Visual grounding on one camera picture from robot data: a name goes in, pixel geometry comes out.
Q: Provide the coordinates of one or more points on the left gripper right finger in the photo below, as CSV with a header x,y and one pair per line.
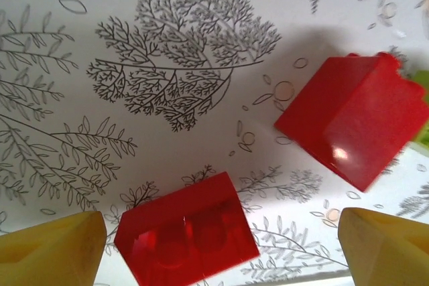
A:
x,y
388,252

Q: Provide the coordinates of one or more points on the red lego brick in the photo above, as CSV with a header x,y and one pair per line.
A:
x,y
355,118
187,232

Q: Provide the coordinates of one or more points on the green lego brick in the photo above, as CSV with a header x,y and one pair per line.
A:
x,y
423,80

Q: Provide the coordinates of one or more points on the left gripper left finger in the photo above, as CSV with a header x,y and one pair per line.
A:
x,y
50,252

